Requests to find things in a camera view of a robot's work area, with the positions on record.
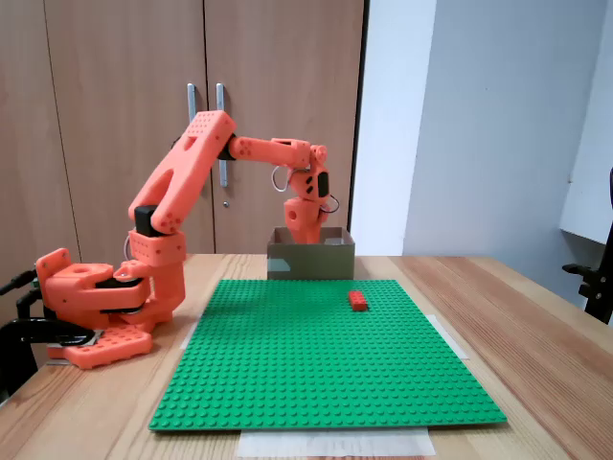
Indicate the brown cardboard box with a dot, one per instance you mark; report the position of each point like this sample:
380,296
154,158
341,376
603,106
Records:
311,263

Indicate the red lego block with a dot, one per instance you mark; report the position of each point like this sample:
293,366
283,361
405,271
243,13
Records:
358,302

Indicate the green lego baseplate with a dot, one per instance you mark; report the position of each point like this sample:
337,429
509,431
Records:
287,359

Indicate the wooden cupboard door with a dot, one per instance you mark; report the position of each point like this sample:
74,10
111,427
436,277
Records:
105,96
287,57

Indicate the long masking tape strip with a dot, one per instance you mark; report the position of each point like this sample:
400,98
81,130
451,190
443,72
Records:
335,443

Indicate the black metal stand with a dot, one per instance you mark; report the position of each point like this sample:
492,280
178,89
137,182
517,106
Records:
598,287

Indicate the black table clamp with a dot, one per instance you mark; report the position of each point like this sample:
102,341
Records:
29,330

